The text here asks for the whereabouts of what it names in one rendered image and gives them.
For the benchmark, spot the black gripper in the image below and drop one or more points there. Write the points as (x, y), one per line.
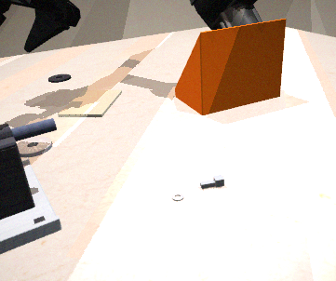
(51, 18)

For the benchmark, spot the grey metal shaft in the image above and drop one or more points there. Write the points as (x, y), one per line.
(34, 129)

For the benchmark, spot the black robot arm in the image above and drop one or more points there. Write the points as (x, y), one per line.
(220, 14)

